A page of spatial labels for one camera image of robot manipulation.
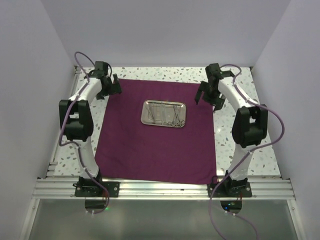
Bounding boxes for purple surgical cloth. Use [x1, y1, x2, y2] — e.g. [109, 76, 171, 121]
[95, 79, 217, 184]

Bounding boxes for steel surgical scissors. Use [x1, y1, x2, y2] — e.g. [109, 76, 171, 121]
[168, 105, 185, 128]

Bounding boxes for steel instrument tray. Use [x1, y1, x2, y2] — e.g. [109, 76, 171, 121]
[140, 100, 187, 128]

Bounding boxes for aluminium rail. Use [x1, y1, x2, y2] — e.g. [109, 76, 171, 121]
[46, 66, 81, 178]
[31, 177, 295, 200]

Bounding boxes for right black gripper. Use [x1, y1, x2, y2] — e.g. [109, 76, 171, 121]
[194, 80, 226, 112]

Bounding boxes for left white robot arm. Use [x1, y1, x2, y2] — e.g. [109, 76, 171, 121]
[58, 61, 122, 179]

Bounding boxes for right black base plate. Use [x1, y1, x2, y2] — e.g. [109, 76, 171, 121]
[213, 176, 253, 198]

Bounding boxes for steel surgical forceps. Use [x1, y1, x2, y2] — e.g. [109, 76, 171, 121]
[148, 103, 161, 124]

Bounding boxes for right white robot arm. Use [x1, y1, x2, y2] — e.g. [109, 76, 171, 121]
[194, 63, 268, 197]

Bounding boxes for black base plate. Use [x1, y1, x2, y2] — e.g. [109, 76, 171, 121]
[72, 177, 120, 198]
[213, 176, 253, 198]

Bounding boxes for aluminium left side rail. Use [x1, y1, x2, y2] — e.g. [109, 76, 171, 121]
[46, 66, 81, 178]

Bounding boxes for aluminium front rail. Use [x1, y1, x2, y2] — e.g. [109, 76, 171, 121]
[31, 177, 295, 200]

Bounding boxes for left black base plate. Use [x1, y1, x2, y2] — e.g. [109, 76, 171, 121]
[72, 177, 120, 198]

